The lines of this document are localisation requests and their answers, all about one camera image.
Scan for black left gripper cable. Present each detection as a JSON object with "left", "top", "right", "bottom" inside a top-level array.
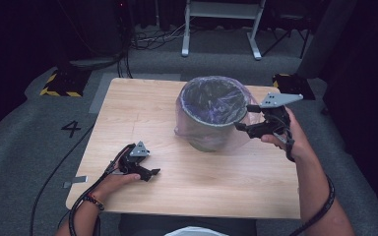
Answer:
[{"left": 68, "top": 144, "right": 136, "bottom": 236}]

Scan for white metal desk frame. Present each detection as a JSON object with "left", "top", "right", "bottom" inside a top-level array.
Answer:
[{"left": 180, "top": 0, "right": 268, "bottom": 61}]

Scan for person's left hand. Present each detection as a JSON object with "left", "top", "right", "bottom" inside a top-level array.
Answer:
[{"left": 92, "top": 159, "right": 142, "bottom": 200}]

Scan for beaded bracelet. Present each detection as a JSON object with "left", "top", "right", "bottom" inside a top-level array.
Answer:
[{"left": 81, "top": 193, "right": 106, "bottom": 211}]

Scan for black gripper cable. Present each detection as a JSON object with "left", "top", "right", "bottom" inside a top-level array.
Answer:
[
  {"left": 68, "top": 144, "right": 136, "bottom": 236},
  {"left": 283, "top": 127, "right": 337, "bottom": 236}
]

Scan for black yellow striped base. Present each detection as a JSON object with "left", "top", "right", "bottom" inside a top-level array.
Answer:
[
  {"left": 39, "top": 68, "right": 92, "bottom": 98},
  {"left": 272, "top": 73, "right": 317, "bottom": 101}
]

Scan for green plastic trash bin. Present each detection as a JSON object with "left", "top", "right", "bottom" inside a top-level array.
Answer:
[{"left": 178, "top": 76, "right": 250, "bottom": 153}]

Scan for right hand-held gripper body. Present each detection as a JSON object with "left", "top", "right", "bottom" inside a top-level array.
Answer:
[{"left": 259, "top": 92, "right": 304, "bottom": 146}]

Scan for bundle of floor cables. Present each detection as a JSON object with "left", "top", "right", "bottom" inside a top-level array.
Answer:
[{"left": 124, "top": 21, "right": 191, "bottom": 52}]

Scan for black tripod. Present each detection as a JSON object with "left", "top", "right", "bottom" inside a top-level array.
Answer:
[{"left": 261, "top": 14, "right": 313, "bottom": 60}]

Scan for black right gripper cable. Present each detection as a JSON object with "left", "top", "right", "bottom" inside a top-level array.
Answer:
[{"left": 283, "top": 127, "right": 337, "bottom": 236}]

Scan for person's right hand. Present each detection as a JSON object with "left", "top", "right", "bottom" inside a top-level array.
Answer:
[{"left": 260, "top": 107, "right": 313, "bottom": 162}]

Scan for grey tape strip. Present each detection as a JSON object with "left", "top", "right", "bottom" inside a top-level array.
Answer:
[{"left": 62, "top": 175, "right": 89, "bottom": 190}]

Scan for black equipment stand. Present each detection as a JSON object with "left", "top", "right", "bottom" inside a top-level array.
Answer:
[{"left": 54, "top": 0, "right": 134, "bottom": 71}]

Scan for black floor cable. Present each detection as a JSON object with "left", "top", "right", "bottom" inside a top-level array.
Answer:
[{"left": 29, "top": 121, "right": 96, "bottom": 236}]

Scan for grey pillar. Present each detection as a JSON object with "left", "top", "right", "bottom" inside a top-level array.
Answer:
[{"left": 295, "top": 0, "right": 359, "bottom": 80}]

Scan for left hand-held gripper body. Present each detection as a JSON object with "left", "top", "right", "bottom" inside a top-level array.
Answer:
[{"left": 112, "top": 141, "right": 152, "bottom": 176}]

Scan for person's dark clothing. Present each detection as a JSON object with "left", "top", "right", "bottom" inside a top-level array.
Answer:
[{"left": 117, "top": 213, "right": 258, "bottom": 236}]

